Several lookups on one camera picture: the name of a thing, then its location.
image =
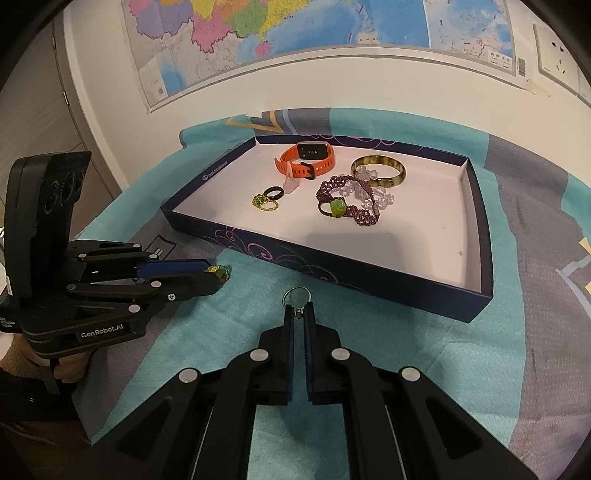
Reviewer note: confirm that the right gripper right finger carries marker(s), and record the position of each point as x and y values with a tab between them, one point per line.
323	385

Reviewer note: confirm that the white wall socket panel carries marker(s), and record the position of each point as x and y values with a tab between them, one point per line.
557	63

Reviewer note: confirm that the dark blue tray box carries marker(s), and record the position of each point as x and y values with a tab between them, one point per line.
425	243

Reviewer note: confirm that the orange smart watch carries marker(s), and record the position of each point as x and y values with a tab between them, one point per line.
306	160

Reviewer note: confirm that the colourful wall map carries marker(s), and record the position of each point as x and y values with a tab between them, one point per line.
179	46

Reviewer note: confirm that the left hand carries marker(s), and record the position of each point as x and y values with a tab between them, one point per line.
22	361

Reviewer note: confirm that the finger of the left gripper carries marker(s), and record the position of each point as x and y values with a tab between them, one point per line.
183	287
160	268

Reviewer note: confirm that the teal grey bed sheet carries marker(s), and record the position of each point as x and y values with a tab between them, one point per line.
521	368

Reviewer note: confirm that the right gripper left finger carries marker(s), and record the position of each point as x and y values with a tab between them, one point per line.
275	375

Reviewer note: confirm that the tortoiseshell bangle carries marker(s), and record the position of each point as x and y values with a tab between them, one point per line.
379	171

